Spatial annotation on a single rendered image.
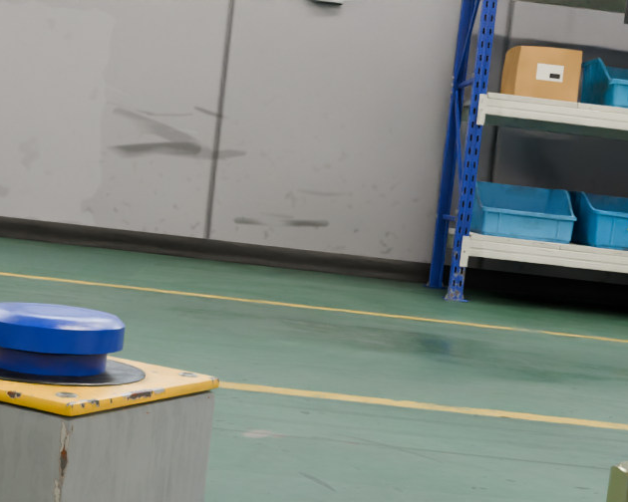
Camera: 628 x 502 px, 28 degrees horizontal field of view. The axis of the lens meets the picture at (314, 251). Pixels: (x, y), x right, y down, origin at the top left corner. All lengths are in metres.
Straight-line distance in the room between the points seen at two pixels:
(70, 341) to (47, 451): 0.04
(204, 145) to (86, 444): 5.13
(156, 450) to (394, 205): 5.13
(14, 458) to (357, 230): 5.14
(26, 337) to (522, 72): 4.55
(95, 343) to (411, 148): 5.14
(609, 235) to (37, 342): 4.58
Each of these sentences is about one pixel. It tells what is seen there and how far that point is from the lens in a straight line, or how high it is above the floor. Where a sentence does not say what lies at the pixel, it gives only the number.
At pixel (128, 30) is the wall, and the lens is 5.49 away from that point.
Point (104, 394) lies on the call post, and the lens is 0.32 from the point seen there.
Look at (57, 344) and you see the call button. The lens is 0.33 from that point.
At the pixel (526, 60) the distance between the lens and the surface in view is 4.86.
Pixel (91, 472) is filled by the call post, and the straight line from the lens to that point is 0.31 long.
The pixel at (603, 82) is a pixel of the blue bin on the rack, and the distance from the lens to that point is 5.06.
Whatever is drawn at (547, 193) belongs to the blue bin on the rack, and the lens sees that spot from 5.32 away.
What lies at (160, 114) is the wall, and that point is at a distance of 5.45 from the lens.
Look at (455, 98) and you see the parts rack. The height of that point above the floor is 0.80.
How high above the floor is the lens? 0.37
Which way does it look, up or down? 3 degrees down
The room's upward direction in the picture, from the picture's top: 6 degrees clockwise
